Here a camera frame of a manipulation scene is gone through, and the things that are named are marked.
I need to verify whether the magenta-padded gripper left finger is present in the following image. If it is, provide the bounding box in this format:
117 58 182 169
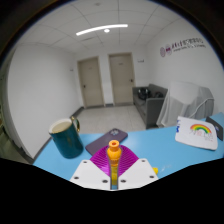
69 145 112 191

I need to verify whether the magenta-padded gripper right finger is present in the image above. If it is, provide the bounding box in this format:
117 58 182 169
117 145 160 191

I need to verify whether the purple smartphone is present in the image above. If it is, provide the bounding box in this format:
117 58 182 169
84 128 129 157

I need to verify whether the teal mug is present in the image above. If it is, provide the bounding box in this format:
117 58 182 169
48 117 84 160

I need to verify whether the grey sofa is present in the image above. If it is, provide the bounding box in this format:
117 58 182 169
132 83 169 129

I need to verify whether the white rainbow-print mouse pad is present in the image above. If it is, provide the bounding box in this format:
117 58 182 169
174 115 219 151

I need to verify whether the black bag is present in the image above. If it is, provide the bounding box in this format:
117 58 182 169
137 87 152 100

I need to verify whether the white cloth-covered furniture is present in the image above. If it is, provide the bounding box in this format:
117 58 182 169
155 80 215 128

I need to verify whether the dark flat tablet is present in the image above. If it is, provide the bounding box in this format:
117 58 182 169
205 115 224 141

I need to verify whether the beige door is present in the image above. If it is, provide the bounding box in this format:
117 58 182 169
108 52 136 106
77 56 105 108

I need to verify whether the long ceiling light strip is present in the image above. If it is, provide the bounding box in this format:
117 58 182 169
75 23 129 37

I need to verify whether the purple wall sign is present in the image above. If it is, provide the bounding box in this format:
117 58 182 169
159 37 207 58

